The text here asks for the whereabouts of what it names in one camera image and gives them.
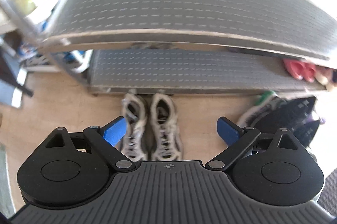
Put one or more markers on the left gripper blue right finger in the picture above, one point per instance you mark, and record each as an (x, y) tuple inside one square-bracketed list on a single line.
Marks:
[(228, 131)]

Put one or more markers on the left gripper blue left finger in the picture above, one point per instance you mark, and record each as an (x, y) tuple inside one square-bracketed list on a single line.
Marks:
[(114, 131)]

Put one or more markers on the black white sneaker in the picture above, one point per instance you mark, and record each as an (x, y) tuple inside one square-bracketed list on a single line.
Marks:
[(134, 112), (167, 144)]

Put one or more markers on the black teal running sneaker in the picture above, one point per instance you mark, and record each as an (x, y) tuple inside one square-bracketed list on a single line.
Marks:
[(271, 112)]

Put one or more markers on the pink slide slipper left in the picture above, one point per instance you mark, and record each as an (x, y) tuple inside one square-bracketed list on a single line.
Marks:
[(294, 68)]

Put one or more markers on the pink slide slipper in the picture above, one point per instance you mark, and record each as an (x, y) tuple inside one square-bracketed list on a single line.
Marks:
[(309, 72), (294, 68)]

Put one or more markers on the pink slide slipper right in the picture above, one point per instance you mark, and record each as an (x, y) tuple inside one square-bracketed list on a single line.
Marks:
[(309, 72)]

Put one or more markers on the pink fluffy slipper left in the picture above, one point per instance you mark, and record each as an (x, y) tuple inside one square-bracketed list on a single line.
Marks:
[(323, 75)]

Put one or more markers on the pink fluffy slipper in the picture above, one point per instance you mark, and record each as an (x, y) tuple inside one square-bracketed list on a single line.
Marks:
[(332, 84), (323, 75)]

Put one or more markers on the pink fluffy slipper right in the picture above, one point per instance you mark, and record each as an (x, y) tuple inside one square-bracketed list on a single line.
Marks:
[(332, 84)]

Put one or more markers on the metal perforated shoe rack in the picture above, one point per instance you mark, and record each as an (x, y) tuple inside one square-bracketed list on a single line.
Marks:
[(182, 46)]

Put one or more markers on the houndstooth trouser leg right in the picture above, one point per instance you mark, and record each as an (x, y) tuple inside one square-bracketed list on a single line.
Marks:
[(328, 196)]

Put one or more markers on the houndstooth trouser leg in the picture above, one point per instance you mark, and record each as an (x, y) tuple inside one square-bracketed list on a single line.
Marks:
[(328, 196), (7, 204)]

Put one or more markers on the houndstooth trouser leg left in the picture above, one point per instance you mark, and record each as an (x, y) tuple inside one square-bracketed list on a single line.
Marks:
[(7, 204)]

